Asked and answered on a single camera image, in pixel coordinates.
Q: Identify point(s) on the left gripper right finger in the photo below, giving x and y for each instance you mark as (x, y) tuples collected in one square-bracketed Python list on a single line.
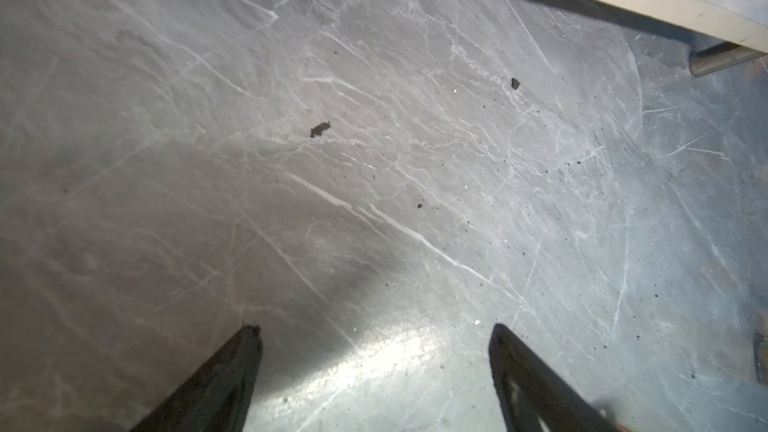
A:
[(531, 395)]

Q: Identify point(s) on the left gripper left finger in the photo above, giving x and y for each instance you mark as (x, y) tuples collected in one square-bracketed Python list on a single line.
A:
[(218, 395)]

